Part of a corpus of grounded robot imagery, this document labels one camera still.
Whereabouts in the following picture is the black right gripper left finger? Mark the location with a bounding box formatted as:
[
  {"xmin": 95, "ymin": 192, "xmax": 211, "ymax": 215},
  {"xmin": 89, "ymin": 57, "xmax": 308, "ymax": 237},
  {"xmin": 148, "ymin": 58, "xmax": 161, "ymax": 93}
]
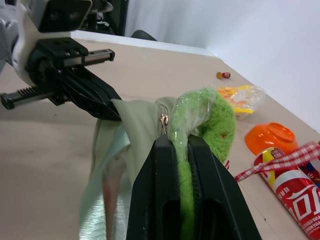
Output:
[{"xmin": 126, "ymin": 136, "xmax": 182, "ymax": 240}]

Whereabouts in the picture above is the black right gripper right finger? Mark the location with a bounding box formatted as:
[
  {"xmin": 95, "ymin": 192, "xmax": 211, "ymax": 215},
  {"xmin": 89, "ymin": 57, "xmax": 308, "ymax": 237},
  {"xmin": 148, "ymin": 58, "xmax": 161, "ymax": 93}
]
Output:
[{"xmin": 187, "ymin": 136, "xmax": 262, "ymax": 240}]

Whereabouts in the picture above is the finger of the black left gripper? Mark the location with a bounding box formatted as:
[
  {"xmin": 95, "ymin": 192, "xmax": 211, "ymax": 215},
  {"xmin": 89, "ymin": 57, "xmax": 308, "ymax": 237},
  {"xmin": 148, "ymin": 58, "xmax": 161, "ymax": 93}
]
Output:
[
  {"xmin": 72, "ymin": 67, "xmax": 123, "ymax": 101},
  {"xmin": 56, "ymin": 74, "xmax": 123, "ymax": 122}
]

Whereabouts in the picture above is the green zip pouch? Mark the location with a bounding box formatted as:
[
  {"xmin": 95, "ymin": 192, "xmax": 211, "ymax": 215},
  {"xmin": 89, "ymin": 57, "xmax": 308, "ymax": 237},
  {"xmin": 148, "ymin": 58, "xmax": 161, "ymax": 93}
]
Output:
[{"xmin": 78, "ymin": 96, "xmax": 181, "ymax": 240}]

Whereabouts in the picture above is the gold zipper pull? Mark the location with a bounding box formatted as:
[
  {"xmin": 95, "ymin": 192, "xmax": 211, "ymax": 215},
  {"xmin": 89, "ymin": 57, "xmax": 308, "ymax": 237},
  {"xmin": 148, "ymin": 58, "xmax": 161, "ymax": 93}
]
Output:
[{"xmin": 159, "ymin": 113, "xmax": 169, "ymax": 137}]

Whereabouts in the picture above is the green plush keychain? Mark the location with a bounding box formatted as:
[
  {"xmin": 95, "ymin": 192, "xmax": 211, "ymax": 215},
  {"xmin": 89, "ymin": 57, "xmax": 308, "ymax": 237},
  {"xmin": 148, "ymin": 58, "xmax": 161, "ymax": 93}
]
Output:
[{"xmin": 167, "ymin": 86, "xmax": 238, "ymax": 240}]

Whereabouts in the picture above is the black chair back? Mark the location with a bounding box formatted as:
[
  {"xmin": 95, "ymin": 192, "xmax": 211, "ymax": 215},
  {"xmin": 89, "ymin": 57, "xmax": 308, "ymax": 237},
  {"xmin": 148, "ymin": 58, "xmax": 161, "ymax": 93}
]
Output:
[{"xmin": 131, "ymin": 29, "xmax": 158, "ymax": 42}]

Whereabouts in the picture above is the red white checkered ribbon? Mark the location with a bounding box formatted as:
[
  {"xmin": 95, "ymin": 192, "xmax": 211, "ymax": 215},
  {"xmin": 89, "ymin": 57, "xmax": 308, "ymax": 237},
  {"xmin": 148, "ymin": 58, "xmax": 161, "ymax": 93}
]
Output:
[{"xmin": 223, "ymin": 141, "xmax": 320, "ymax": 183}]

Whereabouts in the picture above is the dark background furniture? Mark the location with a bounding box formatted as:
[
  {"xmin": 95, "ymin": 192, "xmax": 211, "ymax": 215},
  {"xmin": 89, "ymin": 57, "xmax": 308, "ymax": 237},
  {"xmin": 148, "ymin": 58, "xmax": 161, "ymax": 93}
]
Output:
[{"xmin": 86, "ymin": 0, "xmax": 128, "ymax": 37}]

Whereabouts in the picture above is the orange plastic bowl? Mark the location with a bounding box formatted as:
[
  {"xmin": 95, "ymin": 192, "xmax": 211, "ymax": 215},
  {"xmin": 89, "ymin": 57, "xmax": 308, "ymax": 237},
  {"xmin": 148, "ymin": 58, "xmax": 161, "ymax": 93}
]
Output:
[{"xmin": 244, "ymin": 121, "xmax": 300, "ymax": 156}]

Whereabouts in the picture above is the red cola can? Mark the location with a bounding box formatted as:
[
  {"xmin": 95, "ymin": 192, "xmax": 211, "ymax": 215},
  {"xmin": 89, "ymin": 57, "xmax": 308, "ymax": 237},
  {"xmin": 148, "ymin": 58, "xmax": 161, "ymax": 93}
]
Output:
[{"xmin": 253, "ymin": 147, "xmax": 320, "ymax": 240}]

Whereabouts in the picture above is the blue red drink can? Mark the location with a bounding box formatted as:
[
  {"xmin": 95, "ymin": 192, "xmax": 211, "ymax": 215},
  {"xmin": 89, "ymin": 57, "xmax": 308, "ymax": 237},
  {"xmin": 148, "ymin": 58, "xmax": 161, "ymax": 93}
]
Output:
[{"xmin": 298, "ymin": 157, "xmax": 320, "ymax": 188}]

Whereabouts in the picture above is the yellow snack in clear bag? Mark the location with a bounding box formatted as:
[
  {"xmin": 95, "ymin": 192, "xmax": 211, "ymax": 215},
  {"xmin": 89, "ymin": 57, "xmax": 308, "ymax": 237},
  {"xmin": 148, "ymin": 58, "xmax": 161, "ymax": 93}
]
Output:
[{"xmin": 204, "ymin": 83, "xmax": 266, "ymax": 121}]

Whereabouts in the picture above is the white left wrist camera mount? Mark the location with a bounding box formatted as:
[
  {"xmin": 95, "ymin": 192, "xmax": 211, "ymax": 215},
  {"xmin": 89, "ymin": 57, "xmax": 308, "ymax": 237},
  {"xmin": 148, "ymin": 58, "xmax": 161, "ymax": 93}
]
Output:
[{"xmin": 11, "ymin": 0, "xmax": 93, "ymax": 87}]

